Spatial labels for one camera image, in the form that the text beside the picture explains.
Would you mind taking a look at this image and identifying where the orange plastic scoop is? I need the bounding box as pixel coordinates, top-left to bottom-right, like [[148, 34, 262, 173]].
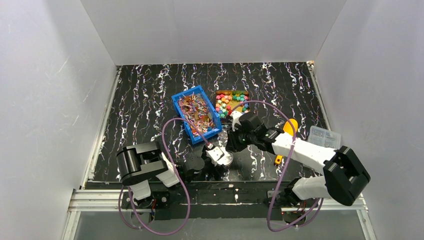
[[274, 118, 299, 166]]

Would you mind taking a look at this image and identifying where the clear plastic compartment box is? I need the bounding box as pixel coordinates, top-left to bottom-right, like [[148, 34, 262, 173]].
[[307, 126, 342, 149]]

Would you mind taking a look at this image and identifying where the aluminium frame rail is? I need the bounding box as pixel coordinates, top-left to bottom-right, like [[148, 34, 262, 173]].
[[62, 184, 376, 240]]

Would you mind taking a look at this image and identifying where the blue plastic candy bin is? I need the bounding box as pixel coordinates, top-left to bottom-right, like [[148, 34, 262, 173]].
[[171, 85, 223, 145]]

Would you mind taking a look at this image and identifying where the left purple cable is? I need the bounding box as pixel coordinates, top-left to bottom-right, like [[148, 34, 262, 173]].
[[118, 117, 213, 237]]

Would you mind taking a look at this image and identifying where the white round jar lid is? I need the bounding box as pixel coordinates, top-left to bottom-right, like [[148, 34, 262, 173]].
[[217, 148, 234, 167]]

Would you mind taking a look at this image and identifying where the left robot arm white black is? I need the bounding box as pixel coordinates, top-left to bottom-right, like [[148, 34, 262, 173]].
[[116, 142, 233, 201]]

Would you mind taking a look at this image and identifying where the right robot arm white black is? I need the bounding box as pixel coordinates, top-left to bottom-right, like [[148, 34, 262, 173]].
[[225, 111, 371, 206]]

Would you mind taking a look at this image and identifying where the square tin of star candies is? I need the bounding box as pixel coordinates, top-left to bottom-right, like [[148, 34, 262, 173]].
[[215, 90, 251, 124]]

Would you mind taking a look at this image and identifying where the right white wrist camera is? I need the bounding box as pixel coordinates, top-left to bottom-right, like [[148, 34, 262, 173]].
[[230, 110, 243, 132]]

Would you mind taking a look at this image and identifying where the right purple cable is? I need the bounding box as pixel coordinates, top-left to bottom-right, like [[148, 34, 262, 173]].
[[228, 100, 324, 233]]

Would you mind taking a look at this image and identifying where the purple cable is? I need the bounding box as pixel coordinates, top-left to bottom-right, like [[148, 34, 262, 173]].
[[118, 117, 213, 237], [228, 100, 324, 233]]

